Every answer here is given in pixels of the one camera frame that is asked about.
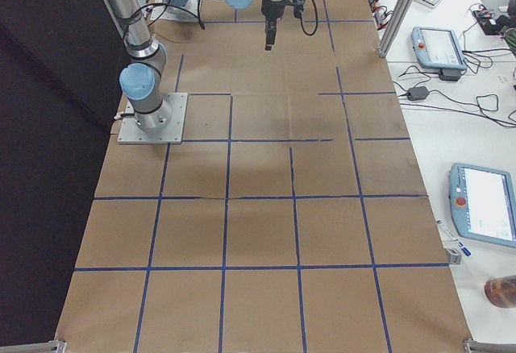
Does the aluminium frame post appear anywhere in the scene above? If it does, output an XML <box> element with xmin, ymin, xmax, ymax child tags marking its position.
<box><xmin>377</xmin><ymin>0</ymin><xmax>412</xmax><ymax>58</ymax></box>

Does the black camera cable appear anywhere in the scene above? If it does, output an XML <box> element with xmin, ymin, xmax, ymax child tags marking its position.
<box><xmin>281</xmin><ymin>0</ymin><xmax>319</xmax><ymax>36</ymax></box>

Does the amber glass bottle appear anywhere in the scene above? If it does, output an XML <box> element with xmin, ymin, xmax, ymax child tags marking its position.
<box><xmin>484</xmin><ymin>275</ymin><xmax>516</xmax><ymax>308</ymax></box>

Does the teach pendant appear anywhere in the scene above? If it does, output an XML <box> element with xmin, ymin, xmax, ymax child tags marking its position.
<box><xmin>411</xmin><ymin>27</ymin><xmax>467</xmax><ymax>71</ymax></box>
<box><xmin>448</xmin><ymin>163</ymin><xmax>515</xmax><ymax>248</ymax></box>

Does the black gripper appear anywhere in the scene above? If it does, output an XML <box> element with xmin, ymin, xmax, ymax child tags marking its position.
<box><xmin>261</xmin><ymin>1</ymin><xmax>283</xmax><ymax>51</ymax></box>

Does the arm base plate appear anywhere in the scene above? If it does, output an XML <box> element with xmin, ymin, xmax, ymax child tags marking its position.
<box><xmin>150</xmin><ymin>0</ymin><xmax>198</xmax><ymax>22</ymax></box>
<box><xmin>117</xmin><ymin>93</ymin><xmax>188</xmax><ymax>144</ymax></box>

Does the black power adapter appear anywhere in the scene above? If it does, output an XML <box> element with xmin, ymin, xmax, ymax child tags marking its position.
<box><xmin>406</xmin><ymin>86</ymin><xmax>429</xmax><ymax>102</ymax></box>

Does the far teach pendant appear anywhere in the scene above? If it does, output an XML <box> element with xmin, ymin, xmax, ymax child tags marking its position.
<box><xmin>411</xmin><ymin>27</ymin><xmax>467</xmax><ymax>71</ymax></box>

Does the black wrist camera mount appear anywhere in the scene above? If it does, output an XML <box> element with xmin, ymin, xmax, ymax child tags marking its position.
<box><xmin>288</xmin><ymin>0</ymin><xmax>306</xmax><ymax>19</ymax></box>

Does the brown paper table cover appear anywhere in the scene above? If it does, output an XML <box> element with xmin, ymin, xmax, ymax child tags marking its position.
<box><xmin>56</xmin><ymin>0</ymin><xmax>469</xmax><ymax>352</ymax></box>

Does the near teach pendant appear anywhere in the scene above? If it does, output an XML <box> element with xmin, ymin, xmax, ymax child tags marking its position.
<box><xmin>448</xmin><ymin>163</ymin><xmax>515</xmax><ymax>248</ymax></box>

